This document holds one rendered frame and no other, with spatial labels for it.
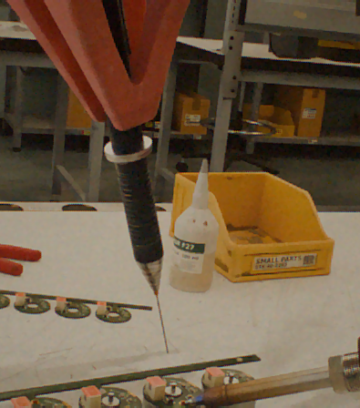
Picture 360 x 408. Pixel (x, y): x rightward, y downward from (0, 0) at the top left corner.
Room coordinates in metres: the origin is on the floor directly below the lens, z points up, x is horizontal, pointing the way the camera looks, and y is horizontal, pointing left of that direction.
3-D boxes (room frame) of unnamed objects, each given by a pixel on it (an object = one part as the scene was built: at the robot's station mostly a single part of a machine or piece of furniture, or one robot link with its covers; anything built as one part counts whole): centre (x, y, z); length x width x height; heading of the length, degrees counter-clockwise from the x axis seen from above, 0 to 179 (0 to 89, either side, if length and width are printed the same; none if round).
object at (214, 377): (0.30, -0.02, 0.82); 0.01 x 0.01 x 0.01; 30
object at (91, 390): (0.27, 0.03, 0.82); 0.01 x 0.01 x 0.01; 30
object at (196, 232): (0.57, -0.01, 0.80); 0.03 x 0.03 x 0.10
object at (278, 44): (3.07, -0.35, 0.80); 0.15 x 0.12 x 0.10; 41
